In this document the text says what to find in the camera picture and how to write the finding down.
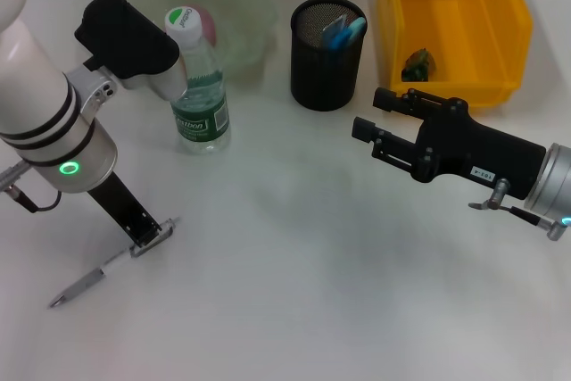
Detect yellow plastic bin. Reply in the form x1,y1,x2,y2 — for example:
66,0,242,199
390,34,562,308
376,0,534,110

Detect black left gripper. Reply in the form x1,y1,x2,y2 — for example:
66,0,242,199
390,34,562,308
87,170,163,249

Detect translucent green fruit bowl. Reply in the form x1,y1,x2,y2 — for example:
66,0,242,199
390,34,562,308
111,0,278,87

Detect green plastic wrapper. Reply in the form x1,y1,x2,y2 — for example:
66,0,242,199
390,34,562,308
401,47,436,84

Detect light blue scissors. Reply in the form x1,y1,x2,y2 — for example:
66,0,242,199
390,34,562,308
328,15,368,51

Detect clear plastic ruler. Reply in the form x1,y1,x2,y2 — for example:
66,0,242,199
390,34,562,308
320,14,350,46

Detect pink peach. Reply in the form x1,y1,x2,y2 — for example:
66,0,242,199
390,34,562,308
200,8,219,48

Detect clear green-label water bottle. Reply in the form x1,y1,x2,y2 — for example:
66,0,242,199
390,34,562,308
163,5,233,154

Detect black mesh pen holder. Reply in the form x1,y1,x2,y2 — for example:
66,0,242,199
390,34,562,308
289,0,369,112

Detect silver white pen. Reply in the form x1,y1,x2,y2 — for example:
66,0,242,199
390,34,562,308
47,216,182,310

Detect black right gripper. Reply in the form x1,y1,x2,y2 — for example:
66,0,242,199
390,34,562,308
351,87,547,202

